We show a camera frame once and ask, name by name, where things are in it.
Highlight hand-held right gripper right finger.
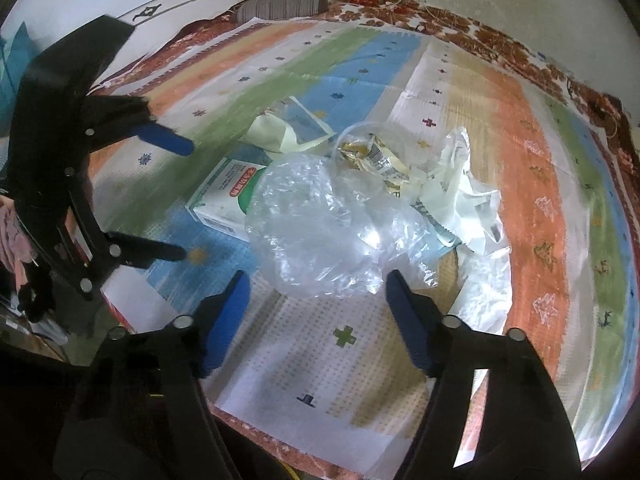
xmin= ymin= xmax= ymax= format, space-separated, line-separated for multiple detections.
xmin=385 ymin=269 xmax=583 ymax=480

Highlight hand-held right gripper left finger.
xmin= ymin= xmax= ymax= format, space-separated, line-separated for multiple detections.
xmin=52 ymin=270 xmax=251 ymax=480

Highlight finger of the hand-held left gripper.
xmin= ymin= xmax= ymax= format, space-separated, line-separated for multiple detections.
xmin=102 ymin=231 xmax=187 ymax=268
xmin=82 ymin=96 xmax=195 ymax=157

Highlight green and white carton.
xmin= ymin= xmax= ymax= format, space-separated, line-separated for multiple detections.
xmin=186 ymin=156 xmax=273 ymax=243

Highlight cream paper wrapper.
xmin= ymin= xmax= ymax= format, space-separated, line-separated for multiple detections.
xmin=239 ymin=110 xmax=337 ymax=155

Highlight clear plastic bag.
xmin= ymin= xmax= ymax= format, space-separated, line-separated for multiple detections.
xmin=244 ymin=151 xmax=438 ymax=300

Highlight pale blue packet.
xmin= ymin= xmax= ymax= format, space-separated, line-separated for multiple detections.
xmin=286 ymin=96 xmax=335 ymax=143

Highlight white plastic bag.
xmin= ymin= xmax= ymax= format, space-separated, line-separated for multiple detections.
xmin=412 ymin=126 xmax=512 ymax=257

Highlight yellow snack wrapper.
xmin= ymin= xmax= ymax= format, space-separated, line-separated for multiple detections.
xmin=339 ymin=134 xmax=418 ymax=197

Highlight clear plastic cup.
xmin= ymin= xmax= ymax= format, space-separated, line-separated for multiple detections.
xmin=331 ymin=121 xmax=403 ymax=173

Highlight person's left hand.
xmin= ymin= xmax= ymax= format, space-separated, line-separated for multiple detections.
xmin=0 ymin=195 xmax=33 ymax=288

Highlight teal cloth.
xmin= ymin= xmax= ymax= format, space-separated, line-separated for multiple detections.
xmin=0 ymin=21 xmax=32 ymax=108

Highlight striped grey bolster pillow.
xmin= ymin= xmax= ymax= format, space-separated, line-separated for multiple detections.
xmin=234 ymin=0 xmax=329 ymax=24

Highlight striped colourful mat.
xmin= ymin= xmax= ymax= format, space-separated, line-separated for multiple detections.
xmin=87 ymin=16 xmax=636 ymax=466

